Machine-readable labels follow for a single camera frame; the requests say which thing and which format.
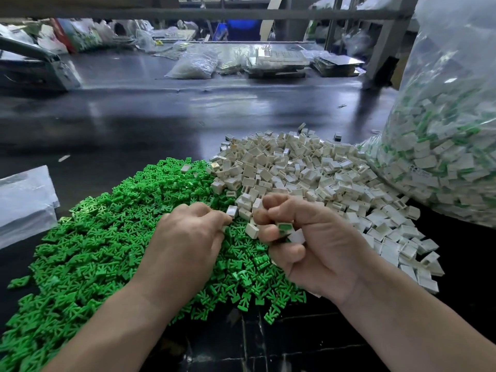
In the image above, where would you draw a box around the person's right hand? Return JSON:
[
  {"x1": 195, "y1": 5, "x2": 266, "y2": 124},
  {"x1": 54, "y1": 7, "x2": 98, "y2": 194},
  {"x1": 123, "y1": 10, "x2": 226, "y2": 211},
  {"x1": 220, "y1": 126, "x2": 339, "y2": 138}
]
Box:
[{"x1": 253, "y1": 192, "x2": 378, "y2": 305}]

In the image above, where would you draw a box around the person's left hand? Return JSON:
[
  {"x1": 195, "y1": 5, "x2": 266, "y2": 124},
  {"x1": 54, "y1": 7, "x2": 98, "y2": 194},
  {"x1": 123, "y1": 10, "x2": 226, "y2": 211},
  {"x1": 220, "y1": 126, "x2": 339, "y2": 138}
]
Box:
[{"x1": 128, "y1": 202, "x2": 234, "y2": 315}]

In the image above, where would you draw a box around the pile of white plastic caps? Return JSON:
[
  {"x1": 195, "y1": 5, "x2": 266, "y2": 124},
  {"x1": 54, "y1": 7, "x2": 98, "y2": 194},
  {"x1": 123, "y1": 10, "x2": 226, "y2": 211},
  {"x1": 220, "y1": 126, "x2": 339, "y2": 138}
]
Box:
[{"x1": 209, "y1": 129, "x2": 445, "y2": 295}]

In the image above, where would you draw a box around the pile of green plastic clips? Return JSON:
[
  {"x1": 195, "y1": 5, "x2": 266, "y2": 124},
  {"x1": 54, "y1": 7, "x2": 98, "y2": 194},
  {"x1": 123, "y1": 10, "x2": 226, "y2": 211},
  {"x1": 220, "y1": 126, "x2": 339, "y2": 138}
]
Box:
[{"x1": 0, "y1": 157, "x2": 308, "y2": 372}]

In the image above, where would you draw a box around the clear plastic bag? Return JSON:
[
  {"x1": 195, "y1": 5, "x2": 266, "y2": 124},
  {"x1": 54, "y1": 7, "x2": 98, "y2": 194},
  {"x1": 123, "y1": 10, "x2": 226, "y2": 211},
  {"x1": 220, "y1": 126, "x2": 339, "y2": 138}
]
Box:
[{"x1": 363, "y1": 0, "x2": 496, "y2": 228}]

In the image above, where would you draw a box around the person's right forearm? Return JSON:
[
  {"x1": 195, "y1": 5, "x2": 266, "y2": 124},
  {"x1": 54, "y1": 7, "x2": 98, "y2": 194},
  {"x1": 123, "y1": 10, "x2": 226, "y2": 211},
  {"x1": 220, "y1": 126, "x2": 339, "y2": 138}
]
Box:
[{"x1": 345, "y1": 263, "x2": 496, "y2": 372}]

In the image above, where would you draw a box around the person's left forearm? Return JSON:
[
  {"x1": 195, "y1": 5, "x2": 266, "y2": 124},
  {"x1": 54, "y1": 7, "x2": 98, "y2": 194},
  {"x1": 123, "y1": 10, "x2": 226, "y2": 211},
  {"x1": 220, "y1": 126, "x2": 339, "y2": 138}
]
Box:
[{"x1": 42, "y1": 286, "x2": 167, "y2": 372}]

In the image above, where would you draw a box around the small clear bag of parts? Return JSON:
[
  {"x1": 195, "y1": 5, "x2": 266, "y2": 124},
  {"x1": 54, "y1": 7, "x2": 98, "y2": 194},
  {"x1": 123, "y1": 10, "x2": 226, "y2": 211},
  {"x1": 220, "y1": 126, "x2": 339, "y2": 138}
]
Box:
[{"x1": 165, "y1": 52, "x2": 220, "y2": 80}]

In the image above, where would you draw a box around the stack of clear flat bags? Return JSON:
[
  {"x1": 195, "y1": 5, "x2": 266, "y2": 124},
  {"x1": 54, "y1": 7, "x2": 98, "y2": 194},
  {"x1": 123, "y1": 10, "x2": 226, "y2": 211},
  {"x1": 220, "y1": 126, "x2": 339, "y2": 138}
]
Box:
[{"x1": 0, "y1": 165, "x2": 60, "y2": 250}]

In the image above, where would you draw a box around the dark flat tray stack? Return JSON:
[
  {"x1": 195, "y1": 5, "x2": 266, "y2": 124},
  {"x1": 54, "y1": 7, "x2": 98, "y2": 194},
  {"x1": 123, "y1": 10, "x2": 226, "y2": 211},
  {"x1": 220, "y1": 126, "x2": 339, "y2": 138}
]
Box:
[{"x1": 313, "y1": 53, "x2": 366, "y2": 78}]

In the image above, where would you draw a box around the blue crate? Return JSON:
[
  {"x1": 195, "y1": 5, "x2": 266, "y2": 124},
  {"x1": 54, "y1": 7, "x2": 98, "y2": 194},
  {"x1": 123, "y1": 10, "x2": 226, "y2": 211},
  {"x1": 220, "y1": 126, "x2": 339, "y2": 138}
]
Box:
[{"x1": 219, "y1": 19, "x2": 263, "y2": 42}]

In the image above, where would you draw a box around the grey heat sealer machine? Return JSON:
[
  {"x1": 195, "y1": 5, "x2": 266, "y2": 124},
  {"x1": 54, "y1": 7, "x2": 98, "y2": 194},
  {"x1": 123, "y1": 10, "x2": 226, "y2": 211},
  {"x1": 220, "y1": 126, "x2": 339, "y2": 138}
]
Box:
[{"x1": 0, "y1": 36, "x2": 82, "y2": 93}]

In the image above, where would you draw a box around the grey metal horizontal bar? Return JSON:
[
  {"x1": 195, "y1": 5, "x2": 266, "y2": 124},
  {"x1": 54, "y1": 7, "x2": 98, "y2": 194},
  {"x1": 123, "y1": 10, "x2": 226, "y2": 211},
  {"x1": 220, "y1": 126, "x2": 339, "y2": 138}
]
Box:
[{"x1": 0, "y1": 6, "x2": 415, "y2": 22}]

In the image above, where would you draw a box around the grey metal slanted post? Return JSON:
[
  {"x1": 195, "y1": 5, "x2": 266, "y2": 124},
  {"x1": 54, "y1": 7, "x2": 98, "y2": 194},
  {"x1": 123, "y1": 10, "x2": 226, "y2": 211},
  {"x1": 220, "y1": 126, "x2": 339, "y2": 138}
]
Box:
[{"x1": 365, "y1": 0, "x2": 420, "y2": 84}]

